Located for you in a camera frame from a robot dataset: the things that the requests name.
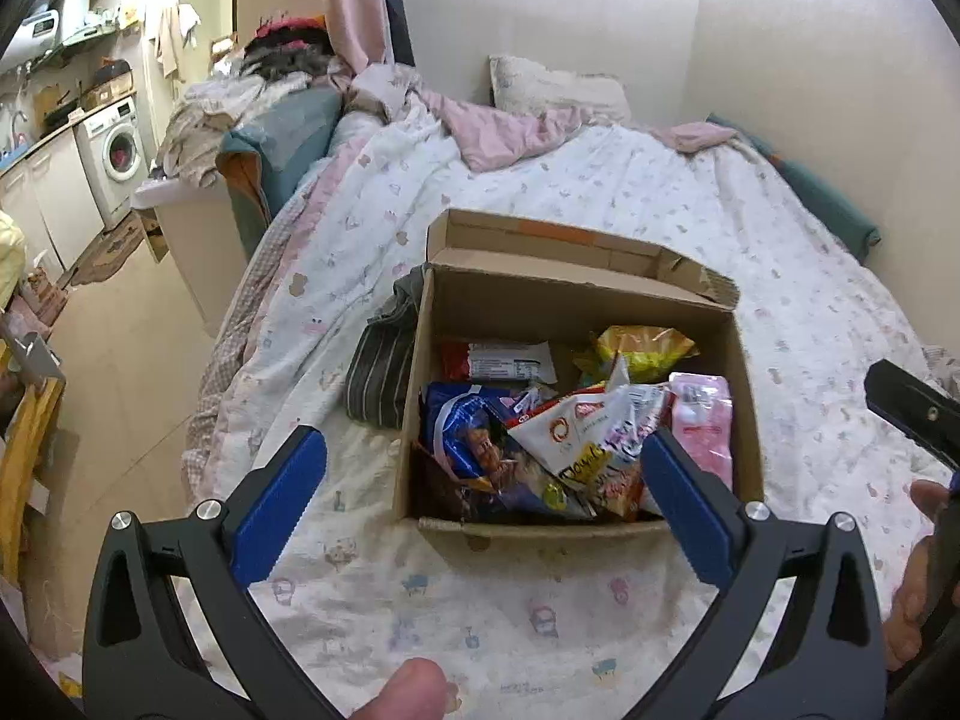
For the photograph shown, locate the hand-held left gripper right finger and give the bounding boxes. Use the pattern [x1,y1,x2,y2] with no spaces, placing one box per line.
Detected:
[641,427,890,720]

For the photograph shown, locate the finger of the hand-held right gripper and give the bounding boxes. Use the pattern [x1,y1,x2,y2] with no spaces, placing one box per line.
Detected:
[865,360,960,470]

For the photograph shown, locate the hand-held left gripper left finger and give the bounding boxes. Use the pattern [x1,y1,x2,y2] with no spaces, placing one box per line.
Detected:
[81,426,353,720]

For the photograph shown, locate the pink snack packet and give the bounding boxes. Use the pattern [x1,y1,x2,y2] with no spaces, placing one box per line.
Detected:
[667,373,734,492]

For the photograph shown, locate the dark brown snack packet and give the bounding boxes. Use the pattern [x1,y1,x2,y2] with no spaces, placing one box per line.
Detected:
[412,450,470,522]

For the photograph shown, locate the yellow snack packet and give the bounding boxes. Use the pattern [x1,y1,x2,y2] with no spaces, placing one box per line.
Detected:
[574,325,700,385]

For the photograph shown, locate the blue snack packet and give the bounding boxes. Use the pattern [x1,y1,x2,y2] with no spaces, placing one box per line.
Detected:
[418,381,593,520]

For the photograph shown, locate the red and white snack packet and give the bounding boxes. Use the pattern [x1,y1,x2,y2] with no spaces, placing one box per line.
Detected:
[439,341,558,385]

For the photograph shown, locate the brown cardboard box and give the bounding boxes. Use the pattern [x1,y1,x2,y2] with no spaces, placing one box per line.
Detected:
[394,208,766,541]

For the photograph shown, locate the person's right hand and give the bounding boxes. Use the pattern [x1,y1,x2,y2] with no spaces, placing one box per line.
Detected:
[883,480,953,672]

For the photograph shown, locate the person's left hand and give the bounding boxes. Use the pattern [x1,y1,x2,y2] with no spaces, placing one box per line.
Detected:
[352,658,452,720]

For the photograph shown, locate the plaid cloth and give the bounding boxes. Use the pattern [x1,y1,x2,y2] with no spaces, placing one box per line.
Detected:
[919,345,960,391]

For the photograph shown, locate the dark striped cloth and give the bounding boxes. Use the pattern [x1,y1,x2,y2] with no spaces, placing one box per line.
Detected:
[345,266,432,432]

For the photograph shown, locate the teal cushion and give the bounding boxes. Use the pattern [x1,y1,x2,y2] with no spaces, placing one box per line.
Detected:
[705,114,882,265]

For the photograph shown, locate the white bin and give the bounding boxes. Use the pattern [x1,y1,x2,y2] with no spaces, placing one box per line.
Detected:
[131,180,252,335]

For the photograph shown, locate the brown floor mat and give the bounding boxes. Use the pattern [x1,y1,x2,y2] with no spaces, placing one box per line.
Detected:
[71,214,143,286]

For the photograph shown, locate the white printed blanket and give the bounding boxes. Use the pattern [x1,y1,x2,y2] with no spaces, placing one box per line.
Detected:
[184,116,960,720]

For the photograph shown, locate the pale yellow garment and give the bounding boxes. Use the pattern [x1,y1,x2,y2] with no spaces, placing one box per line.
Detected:
[0,210,27,308]

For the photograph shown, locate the white base cabinets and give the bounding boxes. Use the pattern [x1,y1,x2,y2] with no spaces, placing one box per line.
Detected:
[0,127,106,286]

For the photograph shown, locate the beige clothes heap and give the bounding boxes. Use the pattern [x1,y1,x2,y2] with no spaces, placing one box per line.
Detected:
[157,75,278,188]

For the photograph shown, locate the white washing machine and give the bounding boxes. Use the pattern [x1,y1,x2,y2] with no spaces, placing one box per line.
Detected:
[75,95,151,230]

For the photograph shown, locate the pink quilt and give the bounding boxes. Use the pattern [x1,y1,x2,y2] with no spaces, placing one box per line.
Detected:
[352,64,740,173]

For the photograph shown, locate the white pillow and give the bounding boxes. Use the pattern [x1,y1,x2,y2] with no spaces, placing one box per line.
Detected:
[489,54,632,125]

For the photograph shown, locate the brown cardboard carton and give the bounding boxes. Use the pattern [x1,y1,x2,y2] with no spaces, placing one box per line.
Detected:
[94,60,136,102]

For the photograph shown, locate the dark clothes pile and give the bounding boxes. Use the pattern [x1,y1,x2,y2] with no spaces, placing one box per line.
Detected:
[240,13,335,80]

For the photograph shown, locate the hanging white towel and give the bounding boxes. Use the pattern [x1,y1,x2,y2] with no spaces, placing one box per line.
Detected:
[154,4,202,80]

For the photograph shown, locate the pink curtain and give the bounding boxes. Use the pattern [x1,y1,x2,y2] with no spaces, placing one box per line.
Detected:
[322,0,391,68]

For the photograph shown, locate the white water heater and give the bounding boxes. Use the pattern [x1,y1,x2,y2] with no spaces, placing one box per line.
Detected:
[15,0,95,53]

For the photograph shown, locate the yellow wooden frame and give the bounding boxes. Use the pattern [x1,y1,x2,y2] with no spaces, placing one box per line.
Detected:
[0,315,68,586]

